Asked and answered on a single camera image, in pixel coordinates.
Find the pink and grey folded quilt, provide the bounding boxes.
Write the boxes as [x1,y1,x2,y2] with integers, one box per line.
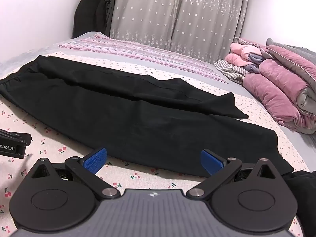
[243,38,316,134]

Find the black pants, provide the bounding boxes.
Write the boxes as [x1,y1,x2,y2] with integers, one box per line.
[0,55,294,178]

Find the dark hanging clothes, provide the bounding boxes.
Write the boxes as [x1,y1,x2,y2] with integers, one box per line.
[73,0,119,39]

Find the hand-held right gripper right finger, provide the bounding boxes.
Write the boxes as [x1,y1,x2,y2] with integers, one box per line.
[186,149,278,199]

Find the pink fluffy garment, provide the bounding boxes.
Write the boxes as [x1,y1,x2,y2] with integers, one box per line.
[225,38,268,73]

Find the pink striped blanket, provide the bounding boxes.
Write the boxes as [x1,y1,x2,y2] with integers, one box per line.
[58,33,229,83]

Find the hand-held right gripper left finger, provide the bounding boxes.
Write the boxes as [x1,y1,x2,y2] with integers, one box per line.
[32,148,120,200]

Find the dark cloth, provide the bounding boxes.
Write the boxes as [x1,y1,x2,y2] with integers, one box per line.
[283,170,316,237]

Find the grey star print curtain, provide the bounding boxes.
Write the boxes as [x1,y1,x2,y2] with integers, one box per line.
[110,0,250,55]

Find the grey striped cloth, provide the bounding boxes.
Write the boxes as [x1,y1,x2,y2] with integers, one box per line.
[213,59,248,83]

